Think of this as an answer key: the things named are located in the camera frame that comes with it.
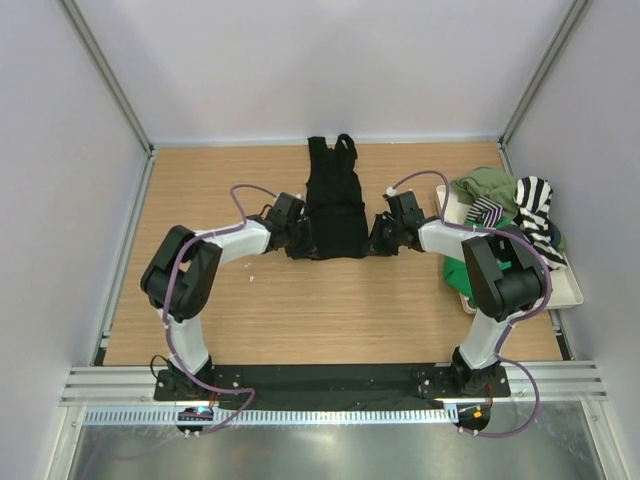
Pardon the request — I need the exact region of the white plastic tray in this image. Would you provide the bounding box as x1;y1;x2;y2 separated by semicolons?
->
445;191;584;314

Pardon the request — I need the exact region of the black white striped tank top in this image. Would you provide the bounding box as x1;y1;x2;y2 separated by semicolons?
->
465;176;568;270

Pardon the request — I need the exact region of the right aluminium frame post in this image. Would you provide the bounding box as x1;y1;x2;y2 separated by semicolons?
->
498;0;592;152

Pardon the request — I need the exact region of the olive green tank top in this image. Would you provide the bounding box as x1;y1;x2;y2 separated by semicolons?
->
451;167;566;262

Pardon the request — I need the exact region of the aluminium frame post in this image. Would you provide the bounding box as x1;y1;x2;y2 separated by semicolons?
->
59;0;156;156
498;0;592;152

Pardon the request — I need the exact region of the aluminium front rail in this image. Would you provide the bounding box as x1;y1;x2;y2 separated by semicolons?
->
59;361;608;406

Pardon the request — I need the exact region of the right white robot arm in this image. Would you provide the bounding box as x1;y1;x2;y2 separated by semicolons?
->
369;189;548;396

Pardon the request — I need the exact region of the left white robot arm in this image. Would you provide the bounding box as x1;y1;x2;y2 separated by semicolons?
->
140;192;305;400

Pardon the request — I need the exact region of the bright green tank top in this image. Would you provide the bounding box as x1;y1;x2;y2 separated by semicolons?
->
443;217;515;306

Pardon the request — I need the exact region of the left aluminium frame post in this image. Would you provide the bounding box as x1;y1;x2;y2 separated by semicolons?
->
59;0;156;156

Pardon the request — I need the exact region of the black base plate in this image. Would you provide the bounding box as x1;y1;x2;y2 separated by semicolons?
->
153;362;511;412

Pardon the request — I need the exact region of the slotted cable duct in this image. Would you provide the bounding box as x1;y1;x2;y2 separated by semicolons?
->
83;405;458;427

